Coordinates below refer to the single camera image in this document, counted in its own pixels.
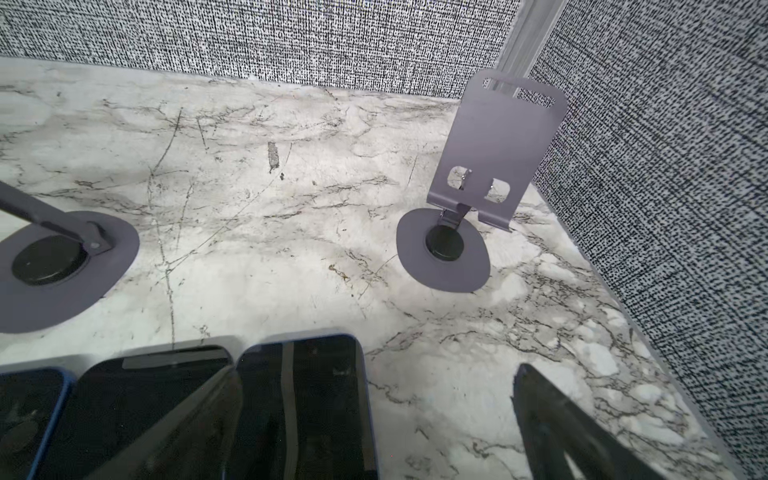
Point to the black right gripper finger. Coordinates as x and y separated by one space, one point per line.
555 431

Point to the black phone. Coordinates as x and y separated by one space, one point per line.
305 413
117 400
31 404

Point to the round purple stand far right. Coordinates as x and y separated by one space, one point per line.
499 137

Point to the round dark stand centre-right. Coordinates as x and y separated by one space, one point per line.
60 264

